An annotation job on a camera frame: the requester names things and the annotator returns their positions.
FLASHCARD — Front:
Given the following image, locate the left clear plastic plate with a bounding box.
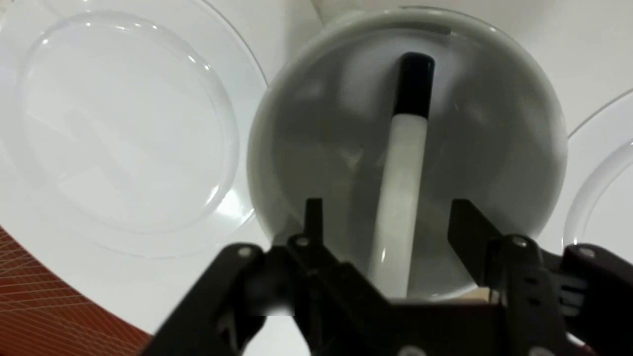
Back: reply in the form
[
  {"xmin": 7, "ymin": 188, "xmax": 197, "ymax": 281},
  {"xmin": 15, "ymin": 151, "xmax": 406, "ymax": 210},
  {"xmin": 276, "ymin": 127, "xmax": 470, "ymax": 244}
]
[{"xmin": 0, "ymin": 0, "xmax": 272, "ymax": 261}]

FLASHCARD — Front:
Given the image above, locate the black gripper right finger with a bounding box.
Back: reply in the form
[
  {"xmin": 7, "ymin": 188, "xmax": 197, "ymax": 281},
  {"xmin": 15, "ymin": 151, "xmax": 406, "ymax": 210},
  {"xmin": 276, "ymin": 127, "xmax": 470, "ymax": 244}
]
[{"xmin": 448, "ymin": 200, "xmax": 633, "ymax": 356}]

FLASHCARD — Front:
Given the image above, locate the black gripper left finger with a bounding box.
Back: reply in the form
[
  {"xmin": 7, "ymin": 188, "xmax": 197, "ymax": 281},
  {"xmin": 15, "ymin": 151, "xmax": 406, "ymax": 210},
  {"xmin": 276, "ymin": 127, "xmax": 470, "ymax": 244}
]
[{"xmin": 141, "ymin": 198, "xmax": 391, "ymax": 356}]

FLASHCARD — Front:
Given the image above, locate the clear plastic plate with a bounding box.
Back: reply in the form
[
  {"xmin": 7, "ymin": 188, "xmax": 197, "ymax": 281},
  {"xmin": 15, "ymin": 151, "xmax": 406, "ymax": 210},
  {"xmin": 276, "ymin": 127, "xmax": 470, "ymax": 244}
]
[
  {"xmin": 0, "ymin": 0, "xmax": 272, "ymax": 261},
  {"xmin": 565, "ymin": 93, "xmax": 633, "ymax": 257}
]

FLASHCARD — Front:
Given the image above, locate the white marker with black cap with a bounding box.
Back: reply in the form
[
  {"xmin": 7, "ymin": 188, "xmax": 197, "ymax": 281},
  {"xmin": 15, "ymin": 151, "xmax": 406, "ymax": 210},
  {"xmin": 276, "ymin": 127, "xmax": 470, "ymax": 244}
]
[{"xmin": 369, "ymin": 54, "xmax": 436, "ymax": 299}]

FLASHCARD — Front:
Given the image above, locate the right clear plastic plate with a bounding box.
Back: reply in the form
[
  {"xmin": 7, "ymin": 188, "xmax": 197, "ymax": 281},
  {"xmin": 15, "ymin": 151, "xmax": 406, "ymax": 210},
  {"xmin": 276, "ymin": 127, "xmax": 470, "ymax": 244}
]
[{"xmin": 565, "ymin": 93, "xmax": 633, "ymax": 257}]

